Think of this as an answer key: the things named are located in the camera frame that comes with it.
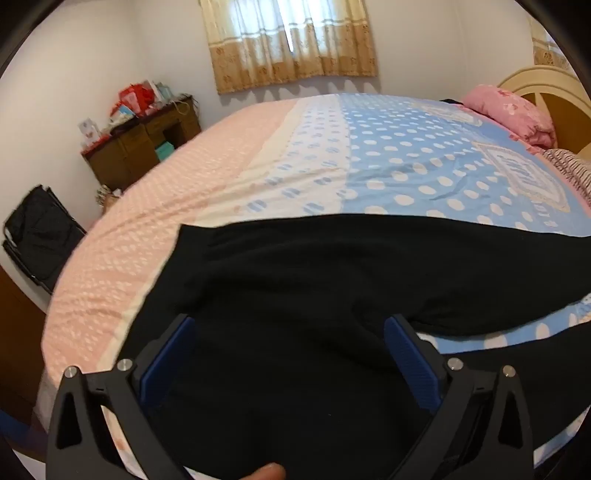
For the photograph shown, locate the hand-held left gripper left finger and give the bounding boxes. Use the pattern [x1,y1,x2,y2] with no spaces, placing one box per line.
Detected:
[46,314,197,480]

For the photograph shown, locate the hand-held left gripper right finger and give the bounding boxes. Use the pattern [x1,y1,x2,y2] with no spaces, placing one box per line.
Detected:
[384,314,534,480]

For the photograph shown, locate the black pants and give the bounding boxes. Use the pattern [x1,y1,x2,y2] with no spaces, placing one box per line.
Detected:
[95,213,591,480]

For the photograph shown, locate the person's left hand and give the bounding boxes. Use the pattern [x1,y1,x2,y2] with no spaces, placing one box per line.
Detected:
[242,463,287,480]

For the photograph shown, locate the brown wooden door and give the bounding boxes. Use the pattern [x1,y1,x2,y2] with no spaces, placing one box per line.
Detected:
[0,265,47,416]

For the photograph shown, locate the patterned bag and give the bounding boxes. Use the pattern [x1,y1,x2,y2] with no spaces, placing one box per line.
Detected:
[95,185,123,213]

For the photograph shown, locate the black folding chair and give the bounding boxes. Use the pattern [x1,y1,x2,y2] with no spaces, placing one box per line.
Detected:
[2,185,88,296]

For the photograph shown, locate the brown wooden desk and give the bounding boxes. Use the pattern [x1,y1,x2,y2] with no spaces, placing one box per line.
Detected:
[81,95,202,192]

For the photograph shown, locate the bed with patterned sheet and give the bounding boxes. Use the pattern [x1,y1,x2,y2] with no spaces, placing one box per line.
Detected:
[39,92,591,480]

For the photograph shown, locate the white greeting card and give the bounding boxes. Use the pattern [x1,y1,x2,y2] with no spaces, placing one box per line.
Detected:
[78,119,100,148]

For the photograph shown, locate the striped pillow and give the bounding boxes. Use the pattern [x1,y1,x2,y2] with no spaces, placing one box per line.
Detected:
[540,148,591,204]

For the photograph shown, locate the red gift bag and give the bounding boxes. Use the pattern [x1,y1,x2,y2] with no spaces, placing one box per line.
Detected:
[117,83,155,116]

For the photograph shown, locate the pink pillow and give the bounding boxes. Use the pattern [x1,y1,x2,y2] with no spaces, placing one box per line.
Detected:
[462,84,558,148]

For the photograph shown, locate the cream wooden headboard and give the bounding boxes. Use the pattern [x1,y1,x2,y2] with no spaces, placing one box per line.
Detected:
[496,65,591,155]

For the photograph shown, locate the beige patterned curtain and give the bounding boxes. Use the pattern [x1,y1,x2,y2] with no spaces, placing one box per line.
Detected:
[198,0,379,95]
[529,16,578,68]

